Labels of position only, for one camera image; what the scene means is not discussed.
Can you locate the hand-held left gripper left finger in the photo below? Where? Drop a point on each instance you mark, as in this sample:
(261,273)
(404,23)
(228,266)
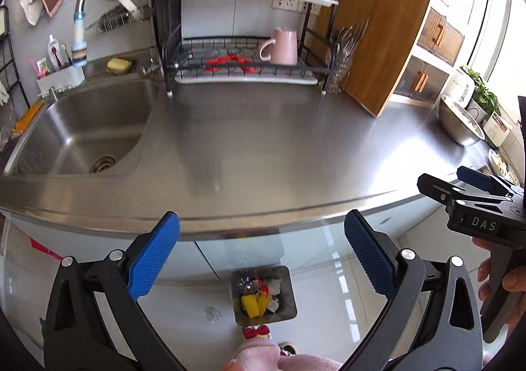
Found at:
(154,256)

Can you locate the red scissors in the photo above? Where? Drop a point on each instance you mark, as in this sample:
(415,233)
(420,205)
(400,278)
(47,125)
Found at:
(224,62)

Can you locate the orange cleaning brush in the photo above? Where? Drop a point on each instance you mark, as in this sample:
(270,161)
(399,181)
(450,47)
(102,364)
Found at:
(26,118)

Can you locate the small yellow foam fruit net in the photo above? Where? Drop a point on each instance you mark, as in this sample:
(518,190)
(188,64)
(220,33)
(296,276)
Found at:
(248,306)

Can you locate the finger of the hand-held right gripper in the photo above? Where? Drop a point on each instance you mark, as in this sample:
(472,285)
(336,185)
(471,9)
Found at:
(472,178)
(433,188)

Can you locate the white box with label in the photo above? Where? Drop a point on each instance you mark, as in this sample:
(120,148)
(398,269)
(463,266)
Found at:
(497,130)

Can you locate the white drawer cabinet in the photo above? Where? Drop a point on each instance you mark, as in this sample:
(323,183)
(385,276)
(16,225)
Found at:
(444,34)

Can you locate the white wall socket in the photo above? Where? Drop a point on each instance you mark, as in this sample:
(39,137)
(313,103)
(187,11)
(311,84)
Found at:
(285,3)
(310,8)

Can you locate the stainless steel bowl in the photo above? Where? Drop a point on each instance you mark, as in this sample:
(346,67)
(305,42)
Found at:
(456,124)

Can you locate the white electric kettle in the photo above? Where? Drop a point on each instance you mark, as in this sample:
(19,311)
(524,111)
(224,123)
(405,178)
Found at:
(458,87)

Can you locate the plate of food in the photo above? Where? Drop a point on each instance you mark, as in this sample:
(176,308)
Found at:
(503,167)

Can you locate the steel trash bin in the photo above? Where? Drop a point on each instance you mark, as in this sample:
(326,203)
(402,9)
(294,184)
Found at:
(283,305)

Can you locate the bunch of steel forks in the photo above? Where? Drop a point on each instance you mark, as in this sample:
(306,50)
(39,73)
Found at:
(347,40)

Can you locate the white bottle red label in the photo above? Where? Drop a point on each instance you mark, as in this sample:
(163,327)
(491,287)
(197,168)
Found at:
(54,52)

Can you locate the yellow sponge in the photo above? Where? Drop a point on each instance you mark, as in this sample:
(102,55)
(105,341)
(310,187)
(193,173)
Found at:
(117,64)

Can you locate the green potted plant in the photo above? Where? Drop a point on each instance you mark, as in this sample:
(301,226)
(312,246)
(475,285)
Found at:
(483,91)

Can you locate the pink bow slipper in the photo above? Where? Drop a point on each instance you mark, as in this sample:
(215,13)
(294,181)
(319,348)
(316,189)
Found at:
(288,348)
(255,332)

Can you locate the steel faucet with filter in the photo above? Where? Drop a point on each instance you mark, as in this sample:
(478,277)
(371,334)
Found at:
(80,50)

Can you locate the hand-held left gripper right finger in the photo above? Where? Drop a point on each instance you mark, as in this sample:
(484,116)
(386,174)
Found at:
(370,256)

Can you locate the stainless steel sink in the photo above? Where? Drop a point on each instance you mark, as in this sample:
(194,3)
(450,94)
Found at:
(82,128)

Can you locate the white sink caddy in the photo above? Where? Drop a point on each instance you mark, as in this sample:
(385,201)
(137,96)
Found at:
(61,79)

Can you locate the wooden cutting board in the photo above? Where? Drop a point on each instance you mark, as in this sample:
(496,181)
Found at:
(378,26)

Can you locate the person's right hand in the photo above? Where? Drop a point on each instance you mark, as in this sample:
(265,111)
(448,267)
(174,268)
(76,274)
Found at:
(515,293)

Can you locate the glass cutlery holder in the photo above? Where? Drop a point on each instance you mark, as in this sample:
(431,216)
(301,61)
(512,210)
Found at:
(337,75)

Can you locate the pink mug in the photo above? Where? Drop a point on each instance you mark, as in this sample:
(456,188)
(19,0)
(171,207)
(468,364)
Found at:
(283,48)

